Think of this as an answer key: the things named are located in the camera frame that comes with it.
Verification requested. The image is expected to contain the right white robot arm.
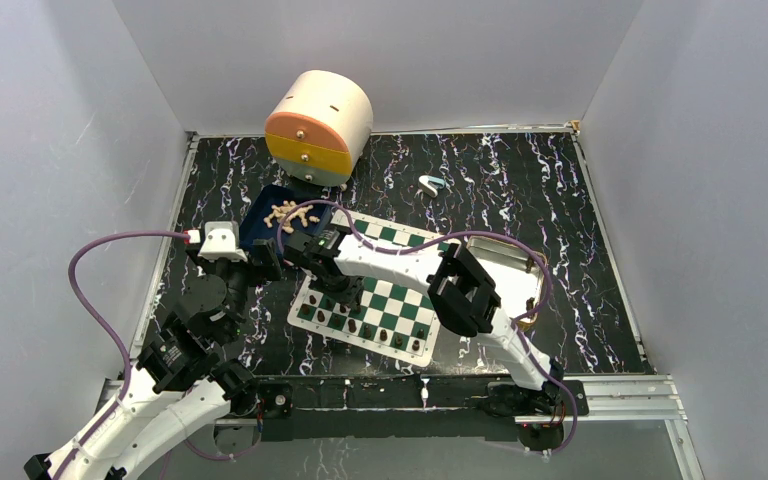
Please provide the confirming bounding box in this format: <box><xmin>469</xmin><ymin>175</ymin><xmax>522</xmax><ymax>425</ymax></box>
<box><xmin>283</xmin><ymin>225</ymin><xmax>563</xmax><ymax>414</ymax></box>

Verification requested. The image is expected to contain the pile of light chess pieces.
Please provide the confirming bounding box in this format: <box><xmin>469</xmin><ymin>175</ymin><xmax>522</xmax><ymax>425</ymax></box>
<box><xmin>263</xmin><ymin>201</ymin><xmax>321</xmax><ymax>234</ymax></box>

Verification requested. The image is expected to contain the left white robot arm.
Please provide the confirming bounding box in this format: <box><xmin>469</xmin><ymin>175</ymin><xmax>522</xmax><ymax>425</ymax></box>
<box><xmin>24</xmin><ymin>230</ymin><xmax>281</xmax><ymax>479</ymax></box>

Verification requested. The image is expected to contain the round drawer cabinet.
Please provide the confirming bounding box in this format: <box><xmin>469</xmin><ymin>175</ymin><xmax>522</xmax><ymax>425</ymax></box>
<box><xmin>264</xmin><ymin>70</ymin><xmax>374</xmax><ymax>187</ymax></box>

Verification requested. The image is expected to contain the dark blue plastic bin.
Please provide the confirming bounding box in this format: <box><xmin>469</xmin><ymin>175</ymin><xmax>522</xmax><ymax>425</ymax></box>
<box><xmin>239</xmin><ymin>185</ymin><xmax>331</xmax><ymax>250</ymax></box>

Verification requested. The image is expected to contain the black base frame rail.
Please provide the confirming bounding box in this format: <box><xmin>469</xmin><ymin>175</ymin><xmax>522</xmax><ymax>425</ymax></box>
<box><xmin>219</xmin><ymin>374</ymin><xmax>572</xmax><ymax>452</ymax></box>

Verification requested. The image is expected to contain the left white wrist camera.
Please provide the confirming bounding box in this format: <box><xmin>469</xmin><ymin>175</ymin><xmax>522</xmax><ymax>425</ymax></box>
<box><xmin>198</xmin><ymin>221</ymin><xmax>248</xmax><ymax>262</ymax></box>

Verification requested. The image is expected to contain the small white blue clip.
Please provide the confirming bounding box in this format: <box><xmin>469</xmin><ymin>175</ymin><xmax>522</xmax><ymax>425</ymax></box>
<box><xmin>418</xmin><ymin>175</ymin><xmax>447</xmax><ymax>198</ymax></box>

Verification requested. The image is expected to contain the green white chess board mat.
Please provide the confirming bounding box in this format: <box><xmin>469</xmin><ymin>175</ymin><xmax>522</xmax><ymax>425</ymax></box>
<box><xmin>287</xmin><ymin>207</ymin><xmax>463</xmax><ymax>369</ymax></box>

